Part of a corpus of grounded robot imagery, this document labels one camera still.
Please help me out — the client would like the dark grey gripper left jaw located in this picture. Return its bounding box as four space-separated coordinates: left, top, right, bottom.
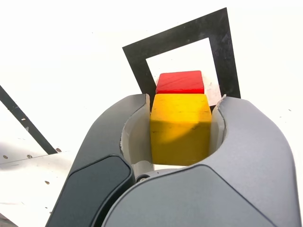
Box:
45 93 154 227

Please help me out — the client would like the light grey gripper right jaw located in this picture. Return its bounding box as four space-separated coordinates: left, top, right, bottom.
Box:
101 94 298 227

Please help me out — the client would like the yellow cube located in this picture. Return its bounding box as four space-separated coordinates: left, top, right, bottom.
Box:
149 93 212 166

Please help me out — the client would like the red cube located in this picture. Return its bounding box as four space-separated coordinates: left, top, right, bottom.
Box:
155 70 205 95

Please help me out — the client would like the black tape square outline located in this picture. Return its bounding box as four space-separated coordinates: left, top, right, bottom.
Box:
122 7 241 100

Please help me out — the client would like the black tape strip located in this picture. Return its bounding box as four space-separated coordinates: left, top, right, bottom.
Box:
0 84 58 155

